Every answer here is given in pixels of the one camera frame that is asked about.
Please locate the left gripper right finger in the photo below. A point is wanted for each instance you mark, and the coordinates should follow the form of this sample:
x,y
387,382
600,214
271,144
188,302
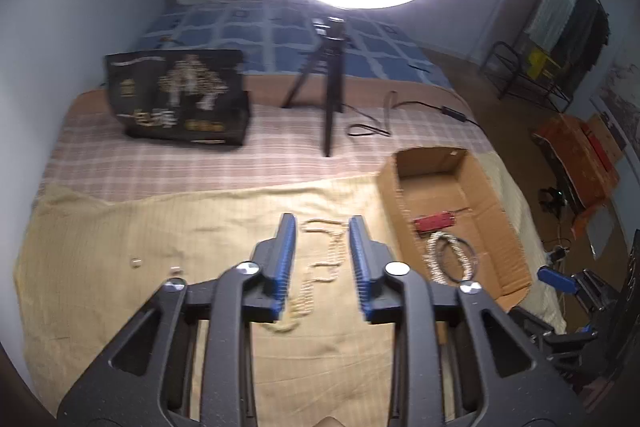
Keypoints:
x,y
378,300

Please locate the cardboard box tray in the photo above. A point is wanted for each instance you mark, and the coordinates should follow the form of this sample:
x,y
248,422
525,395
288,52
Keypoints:
x,y
426,190

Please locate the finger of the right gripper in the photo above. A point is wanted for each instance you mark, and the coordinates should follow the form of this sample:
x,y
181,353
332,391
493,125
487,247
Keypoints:
x,y
559,281

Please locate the blue checked blanket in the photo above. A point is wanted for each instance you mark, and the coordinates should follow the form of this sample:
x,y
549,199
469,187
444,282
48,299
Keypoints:
x,y
276,38

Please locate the landscape painting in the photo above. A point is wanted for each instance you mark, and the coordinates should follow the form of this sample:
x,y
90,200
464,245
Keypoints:
x,y
619,91

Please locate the pink plaid bed sheet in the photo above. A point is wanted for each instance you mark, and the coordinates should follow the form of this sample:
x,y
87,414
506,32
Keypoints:
x,y
95,157

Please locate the striped hanging cloth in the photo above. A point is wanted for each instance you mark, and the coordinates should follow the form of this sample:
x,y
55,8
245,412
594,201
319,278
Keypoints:
x,y
548,22

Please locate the dark hanging clothes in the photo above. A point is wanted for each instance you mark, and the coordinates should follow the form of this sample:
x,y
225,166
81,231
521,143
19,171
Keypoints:
x,y
584,36

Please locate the black snack bag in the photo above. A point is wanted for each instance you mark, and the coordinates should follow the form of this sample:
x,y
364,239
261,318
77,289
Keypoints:
x,y
187,96

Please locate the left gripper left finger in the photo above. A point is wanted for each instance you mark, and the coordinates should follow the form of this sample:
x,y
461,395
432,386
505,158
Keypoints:
x,y
274,258

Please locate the black tripod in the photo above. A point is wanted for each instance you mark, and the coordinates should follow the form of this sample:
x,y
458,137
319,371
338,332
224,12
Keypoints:
x,y
330,53

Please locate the orange covered box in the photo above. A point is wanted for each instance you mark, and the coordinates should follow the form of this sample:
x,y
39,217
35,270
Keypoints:
x,y
586,175

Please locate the black bangle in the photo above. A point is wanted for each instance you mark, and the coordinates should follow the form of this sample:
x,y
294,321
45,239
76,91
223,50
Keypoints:
x,y
464,255

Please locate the black clothes rack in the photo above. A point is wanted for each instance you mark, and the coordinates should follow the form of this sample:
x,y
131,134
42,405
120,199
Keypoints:
x,y
505,65

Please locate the yellow box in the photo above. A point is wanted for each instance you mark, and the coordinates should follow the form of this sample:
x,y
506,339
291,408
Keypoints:
x,y
541,65

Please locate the black clamp on floor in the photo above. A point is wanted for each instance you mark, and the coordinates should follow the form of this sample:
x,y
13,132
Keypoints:
x,y
552,200

